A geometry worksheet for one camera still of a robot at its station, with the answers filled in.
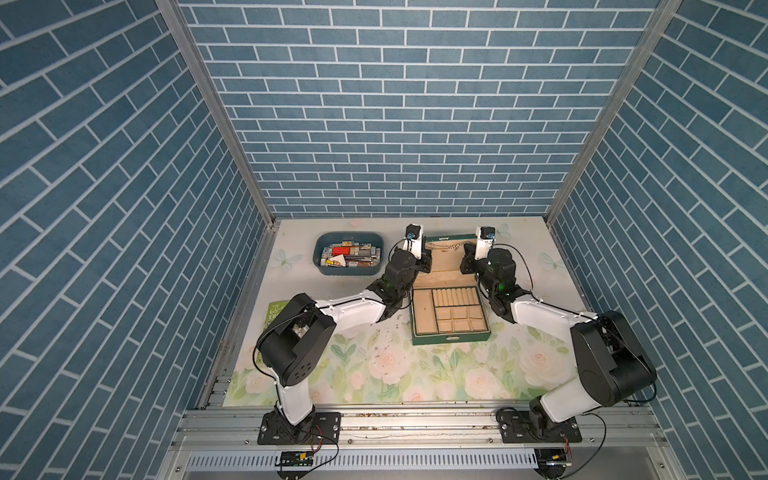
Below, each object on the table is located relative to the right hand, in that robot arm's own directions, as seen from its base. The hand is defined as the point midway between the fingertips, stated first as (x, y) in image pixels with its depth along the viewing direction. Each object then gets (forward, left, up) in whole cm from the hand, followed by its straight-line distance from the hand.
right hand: (469, 244), depth 89 cm
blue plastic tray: (+7, +34, -16) cm, 38 cm away
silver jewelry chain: (-2, +9, 0) cm, 9 cm away
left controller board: (-55, +42, -21) cm, 72 cm away
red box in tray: (+7, +44, -16) cm, 47 cm away
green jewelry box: (-13, +6, -13) cm, 20 cm away
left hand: (-3, +11, +5) cm, 13 cm away
